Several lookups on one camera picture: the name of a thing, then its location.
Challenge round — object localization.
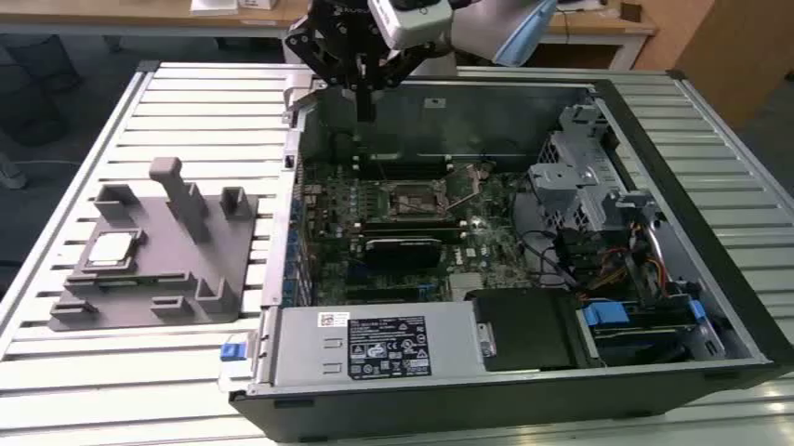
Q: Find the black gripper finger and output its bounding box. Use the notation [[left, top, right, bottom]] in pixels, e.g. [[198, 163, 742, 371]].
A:
[[366, 42, 436, 123], [283, 20, 368, 123]]

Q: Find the silver CPU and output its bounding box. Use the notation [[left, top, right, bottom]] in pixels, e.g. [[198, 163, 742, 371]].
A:
[[84, 230, 140, 270]]

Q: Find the CPU socket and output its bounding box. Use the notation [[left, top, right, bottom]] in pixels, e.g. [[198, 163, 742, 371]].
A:
[[384, 179, 452, 223]]

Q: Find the grey plastic case foot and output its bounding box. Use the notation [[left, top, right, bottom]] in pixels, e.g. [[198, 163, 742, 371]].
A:
[[282, 73, 312, 127]]

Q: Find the white cardboard box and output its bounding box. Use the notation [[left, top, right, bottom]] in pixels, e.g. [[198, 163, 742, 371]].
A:
[[188, 0, 240, 18]]

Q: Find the wooden desk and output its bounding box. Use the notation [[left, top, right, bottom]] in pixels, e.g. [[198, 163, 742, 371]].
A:
[[0, 0, 661, 71]]

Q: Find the metal drive cage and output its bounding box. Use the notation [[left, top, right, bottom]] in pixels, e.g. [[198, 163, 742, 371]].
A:
[[526, 104, 661, 233]]

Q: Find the green motherboard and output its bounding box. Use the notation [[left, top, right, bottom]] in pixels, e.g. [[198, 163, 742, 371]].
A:
[[291, 155, 551, 310]]

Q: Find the black graphics card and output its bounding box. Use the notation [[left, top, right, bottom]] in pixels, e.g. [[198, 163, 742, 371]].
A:
[[362, 236, 446, 271]]

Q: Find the black mesh waste bin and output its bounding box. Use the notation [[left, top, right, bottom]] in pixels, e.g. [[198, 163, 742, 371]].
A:
[[0, 85, 68, 148], [0, 33, 83, 92]]

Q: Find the silver chipset heatsink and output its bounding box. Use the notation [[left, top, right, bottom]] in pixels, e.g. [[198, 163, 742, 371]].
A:
[[448, 272, 486, 299]]

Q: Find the black expansion slot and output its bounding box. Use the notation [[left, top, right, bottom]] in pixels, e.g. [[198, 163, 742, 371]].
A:
[[344, 285, 418, 301]]

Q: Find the grey parts rack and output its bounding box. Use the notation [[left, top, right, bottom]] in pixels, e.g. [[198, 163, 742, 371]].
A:
[[45, 156, 262, 334]]

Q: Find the wooden cabinet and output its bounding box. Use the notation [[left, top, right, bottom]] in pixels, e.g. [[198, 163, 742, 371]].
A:
[[631, 0, 794, 134]]

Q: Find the grey metal furniture foot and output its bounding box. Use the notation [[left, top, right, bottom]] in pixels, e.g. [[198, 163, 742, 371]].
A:
[[0, 151, 28, 190]]

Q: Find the black plastic fan shroud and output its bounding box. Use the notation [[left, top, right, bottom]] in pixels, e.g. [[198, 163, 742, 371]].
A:
[[464, 287, 591, 373]]

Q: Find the grey power supply unit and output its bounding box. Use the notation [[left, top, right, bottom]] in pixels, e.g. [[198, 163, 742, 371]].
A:
[[247, 299, 498, 387]]

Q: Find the blue disk carrier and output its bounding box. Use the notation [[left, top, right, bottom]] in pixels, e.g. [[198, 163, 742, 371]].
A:
[[581, 299, 707, 338]]

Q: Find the black PC case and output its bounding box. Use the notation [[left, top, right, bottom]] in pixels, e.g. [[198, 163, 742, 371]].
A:
[[216, 69, 787, 445]]

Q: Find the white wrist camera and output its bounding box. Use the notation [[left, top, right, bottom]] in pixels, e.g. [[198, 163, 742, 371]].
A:
[[367, 0, 455, 51]]

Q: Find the coloured wire bundle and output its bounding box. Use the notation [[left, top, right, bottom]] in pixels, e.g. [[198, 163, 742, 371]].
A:
[[575, 222, 675, 301]]

